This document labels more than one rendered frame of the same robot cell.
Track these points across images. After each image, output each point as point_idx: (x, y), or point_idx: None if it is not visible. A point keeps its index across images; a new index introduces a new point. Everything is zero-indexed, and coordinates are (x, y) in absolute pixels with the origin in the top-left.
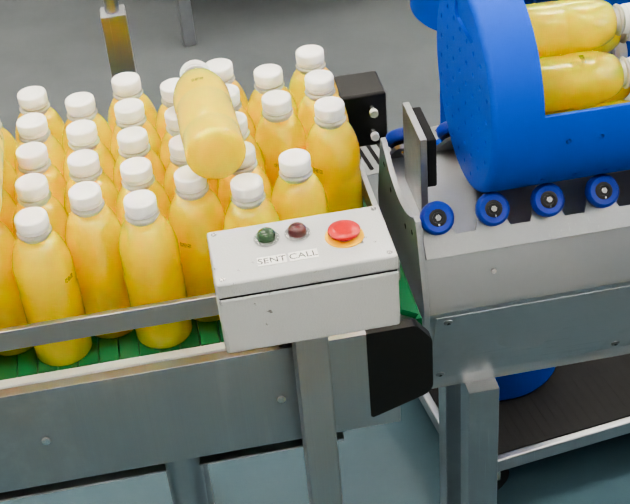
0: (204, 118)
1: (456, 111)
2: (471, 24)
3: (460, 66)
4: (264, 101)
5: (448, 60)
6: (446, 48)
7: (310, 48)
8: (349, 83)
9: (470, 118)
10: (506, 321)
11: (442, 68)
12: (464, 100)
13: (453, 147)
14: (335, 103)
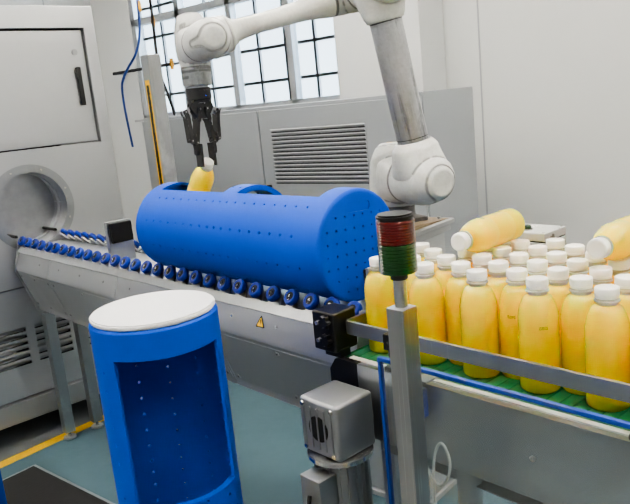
0: (506, 210)
1: (353, 269)
2: (367, 198)
3: (356, 236)
4: (440, 249)
5: (339, 250)
6: (335, 246)
7: (374, 258)
8: (335, 309)
9: (371, 252)
10: None
11: (330, 265)
12: (362, 250)
13: (350, 298)
14: (418, 243)
